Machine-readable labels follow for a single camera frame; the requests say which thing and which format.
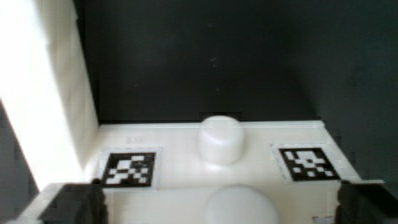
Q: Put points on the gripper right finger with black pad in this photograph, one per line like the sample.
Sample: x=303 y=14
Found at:
x=367 y=204

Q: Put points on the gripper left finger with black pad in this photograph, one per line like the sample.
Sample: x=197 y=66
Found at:
x=76 y=206

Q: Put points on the white front drawer tray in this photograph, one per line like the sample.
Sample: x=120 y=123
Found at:
x=227 y=204

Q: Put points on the white drawer tray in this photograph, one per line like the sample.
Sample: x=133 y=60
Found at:
x=184 y=155
x=227 y=204

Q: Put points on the white drawer cabinet box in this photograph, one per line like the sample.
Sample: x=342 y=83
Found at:
x=44 y=90

